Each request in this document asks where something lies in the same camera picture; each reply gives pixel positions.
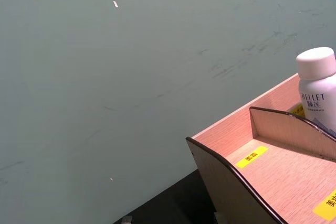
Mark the yellow label with black print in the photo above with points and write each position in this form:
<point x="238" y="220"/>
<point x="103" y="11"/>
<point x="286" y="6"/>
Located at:
<point x="328" y="205"/>
<point x="251" y="157"/>
<point x="298" y="110"/>

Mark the black table cloth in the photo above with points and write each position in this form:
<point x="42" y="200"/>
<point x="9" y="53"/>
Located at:
<point x="173" y="203"/>

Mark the light wooden compartment organizer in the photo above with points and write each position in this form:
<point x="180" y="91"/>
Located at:
<point x="278" y="176"/>

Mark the white plastic bottle with cap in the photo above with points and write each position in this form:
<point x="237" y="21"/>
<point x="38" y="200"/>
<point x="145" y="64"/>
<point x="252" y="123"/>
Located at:
<point x="317" y="87"/>

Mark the pale grey-green wall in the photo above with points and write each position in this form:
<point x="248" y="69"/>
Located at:
<point x="105" y="77"/>

